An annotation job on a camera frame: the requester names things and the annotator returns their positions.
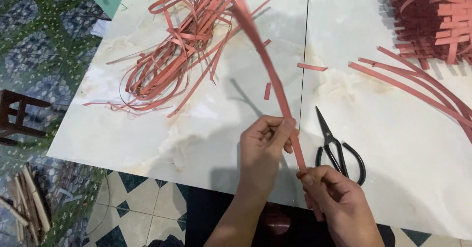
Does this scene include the person's dark clothing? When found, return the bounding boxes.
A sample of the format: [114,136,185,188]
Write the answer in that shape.
[147,184,396,247]

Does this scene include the woven pink strip basket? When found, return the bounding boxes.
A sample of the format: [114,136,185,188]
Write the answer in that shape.
[386,0,472,70]

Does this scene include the short pink strip offcut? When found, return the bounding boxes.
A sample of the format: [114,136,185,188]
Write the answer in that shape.
[297,63,328,72]

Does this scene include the bundle of bamboo sticks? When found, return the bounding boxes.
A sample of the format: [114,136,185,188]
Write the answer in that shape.
[0,165,51,245]

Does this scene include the person's left hand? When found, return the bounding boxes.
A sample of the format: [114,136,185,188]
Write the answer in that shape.
[239,115,299,189]

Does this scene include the tangled pile of pink strips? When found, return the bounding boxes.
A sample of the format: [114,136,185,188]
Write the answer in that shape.
[83,0,274,118]

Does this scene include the person's right hand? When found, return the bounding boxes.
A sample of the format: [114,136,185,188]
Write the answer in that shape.
[296,165,366,236]

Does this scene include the black metal scissors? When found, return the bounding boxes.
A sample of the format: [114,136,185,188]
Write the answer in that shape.
[315,106,367,186]

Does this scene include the dark wooden stool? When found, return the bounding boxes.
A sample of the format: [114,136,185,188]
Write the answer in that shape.
[0,89,51,146]

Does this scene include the long pink weaving strip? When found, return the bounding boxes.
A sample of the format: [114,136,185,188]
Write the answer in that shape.
[229,0,325,222]

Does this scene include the curved pink strip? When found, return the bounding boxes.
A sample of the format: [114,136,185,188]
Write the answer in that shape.
[377,46,472,120]
[358,57,472,142]
[348,62,472,129]

